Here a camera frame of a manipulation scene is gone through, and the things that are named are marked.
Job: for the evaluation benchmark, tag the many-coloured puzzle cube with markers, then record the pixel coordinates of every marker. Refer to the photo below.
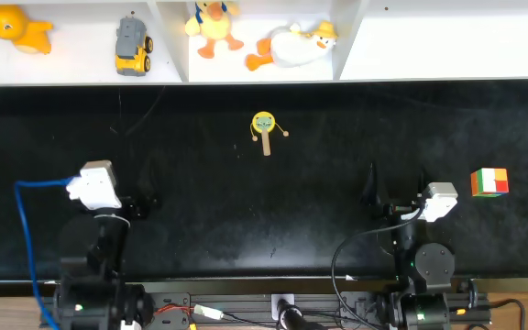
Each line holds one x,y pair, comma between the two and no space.
490,182

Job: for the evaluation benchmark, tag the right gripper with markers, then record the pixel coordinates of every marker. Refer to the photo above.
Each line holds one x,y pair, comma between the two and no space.
397,210

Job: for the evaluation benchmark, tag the white plush duck yellow hat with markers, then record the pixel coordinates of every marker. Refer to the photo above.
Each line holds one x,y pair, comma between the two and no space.
293,48

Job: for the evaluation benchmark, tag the white shelf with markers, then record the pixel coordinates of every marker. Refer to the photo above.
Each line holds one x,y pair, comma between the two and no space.
429,46

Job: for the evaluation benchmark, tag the yellow rattle drum toy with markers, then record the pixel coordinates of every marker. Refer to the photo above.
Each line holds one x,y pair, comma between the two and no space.
264,124

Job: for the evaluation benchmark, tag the yellow rubber duck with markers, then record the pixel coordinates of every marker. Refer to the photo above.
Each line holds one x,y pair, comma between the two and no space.
16,29

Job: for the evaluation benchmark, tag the mounting rail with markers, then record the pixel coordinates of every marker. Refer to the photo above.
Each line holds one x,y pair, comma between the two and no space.
245,311

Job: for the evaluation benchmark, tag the grey and yellow toy truck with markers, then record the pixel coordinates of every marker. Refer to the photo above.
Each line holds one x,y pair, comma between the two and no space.
131,48

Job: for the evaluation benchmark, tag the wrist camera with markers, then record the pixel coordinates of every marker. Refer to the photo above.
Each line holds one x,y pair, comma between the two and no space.
438,201
94,185

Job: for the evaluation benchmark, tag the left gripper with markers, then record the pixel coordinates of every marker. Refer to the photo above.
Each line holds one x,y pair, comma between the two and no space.
135,208

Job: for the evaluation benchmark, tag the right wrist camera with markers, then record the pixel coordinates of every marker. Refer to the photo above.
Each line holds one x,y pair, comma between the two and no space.
438,201

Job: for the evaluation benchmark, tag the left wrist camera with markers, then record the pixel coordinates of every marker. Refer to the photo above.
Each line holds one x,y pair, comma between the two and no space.
94,185

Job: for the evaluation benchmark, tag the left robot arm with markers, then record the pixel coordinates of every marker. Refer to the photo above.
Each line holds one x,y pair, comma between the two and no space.
94,275

